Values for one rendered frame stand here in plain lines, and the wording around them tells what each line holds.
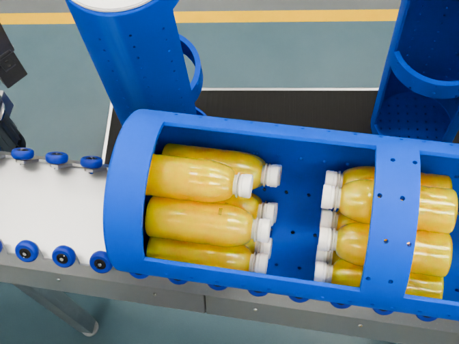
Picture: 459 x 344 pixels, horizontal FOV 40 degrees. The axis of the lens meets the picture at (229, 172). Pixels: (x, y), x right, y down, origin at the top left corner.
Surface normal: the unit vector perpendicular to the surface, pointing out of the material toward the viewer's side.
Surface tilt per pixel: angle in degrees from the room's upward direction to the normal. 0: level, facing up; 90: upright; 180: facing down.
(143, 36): 90
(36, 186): 0
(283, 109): 0
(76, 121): 0
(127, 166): 8
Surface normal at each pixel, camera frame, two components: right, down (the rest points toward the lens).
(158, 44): 0.52, 0.75
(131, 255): -0.18, 0.68
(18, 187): -0.07, -0.43
